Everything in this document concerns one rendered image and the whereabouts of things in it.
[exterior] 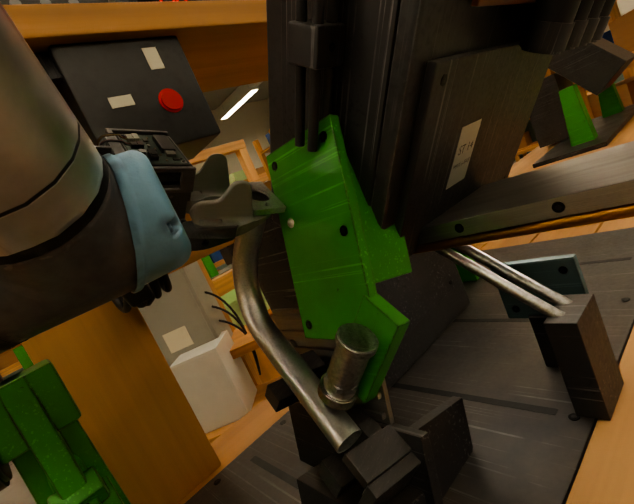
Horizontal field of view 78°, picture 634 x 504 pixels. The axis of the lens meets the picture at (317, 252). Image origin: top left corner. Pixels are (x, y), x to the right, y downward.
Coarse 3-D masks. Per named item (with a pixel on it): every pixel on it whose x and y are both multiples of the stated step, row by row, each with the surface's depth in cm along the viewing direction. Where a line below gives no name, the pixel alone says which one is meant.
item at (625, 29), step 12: (612, 12) 332; (612, 24) 288; (624, 24) 277; (612, 36) 292; (624, 36) 282; (624, 48) 286; (624, 72) 344; (624, 84) 298; (588, 96) 350; (624, 96) 303; (588, 108) 349; (600, 108) 339
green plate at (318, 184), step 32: (320, 128) 36; (288, 160) 41; (320, 160) 37; (288, 192) 42; (320, 192) 38; (352, 192) 35; (320, 224) 38; (352, 224) 35; (288, 256) 44; (320, 256) 39; (352, 256) 36; (384, 256) 38; (320, 288) 40; (352, 288) 36; (320, 320) 41; (352, 320) 37
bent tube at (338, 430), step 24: (264, 192) 44; (240, 240) 44; (240, 264) 46; (240, 288) 47; (264, 312) 47; (264, 336) 44; (288, 360) 42; (288, 384) 41; (312, 384) 40; (312, 408) 38; (336, 432) 36; (360, 432) 37
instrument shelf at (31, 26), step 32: (224, 0) 60; (256, 0) 64; (32, 32) 44; (64, 32) 46; (96, 32) 48; (128, 32) 51; (160, 32) 54; (192, 32) 58; (224, 32) 62; (256, 32) 67; (192, 64) 68; (224, 64) 74; (256, 64) 81
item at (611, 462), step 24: (624, 360) 44; (624, 384) 41; (624, 408) 38; (600, 432) 37; (624, 432) 36; (600, 456) 35; (624, 456) 34; (576, 480) 34; (600, 480) 33; (624, 480) 32
